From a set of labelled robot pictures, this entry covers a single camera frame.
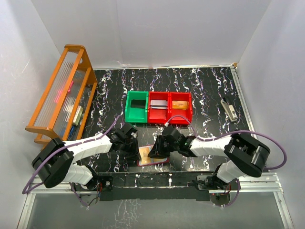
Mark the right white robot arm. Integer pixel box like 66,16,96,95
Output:
148,126,270,189

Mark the red bin right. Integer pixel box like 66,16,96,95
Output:
169,92,193,125

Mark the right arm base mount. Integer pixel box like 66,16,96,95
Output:
192,175,241,208

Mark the red bin left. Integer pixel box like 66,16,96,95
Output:
147,91,169,124

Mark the beige box in rack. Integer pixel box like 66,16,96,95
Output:
72,105,83,126

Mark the black grey stapler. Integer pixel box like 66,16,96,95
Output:
221,96,238,122

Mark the orange wooden rack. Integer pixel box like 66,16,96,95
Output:
25,44,98,147

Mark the red leather card holder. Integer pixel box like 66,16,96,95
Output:
136,145,170,167

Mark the orange patterned credit card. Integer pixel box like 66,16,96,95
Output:
139,146,167,165

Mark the red bin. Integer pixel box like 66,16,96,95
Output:
169,92,193,125
147,91,169,124

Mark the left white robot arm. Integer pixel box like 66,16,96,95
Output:
31,123,141,190

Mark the grey striped card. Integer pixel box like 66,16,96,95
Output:
150,100,167,109

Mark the green plastic bin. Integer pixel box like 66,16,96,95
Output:
124,91,148,124

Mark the orange card in bin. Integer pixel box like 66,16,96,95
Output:
172,100,189,110

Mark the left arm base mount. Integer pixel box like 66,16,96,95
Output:
69,176,113,209

